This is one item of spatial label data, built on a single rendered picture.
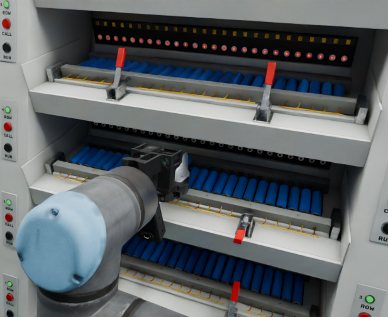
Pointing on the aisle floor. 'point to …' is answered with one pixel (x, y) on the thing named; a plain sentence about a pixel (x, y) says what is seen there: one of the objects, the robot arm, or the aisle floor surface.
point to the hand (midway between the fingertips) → (177, 173)
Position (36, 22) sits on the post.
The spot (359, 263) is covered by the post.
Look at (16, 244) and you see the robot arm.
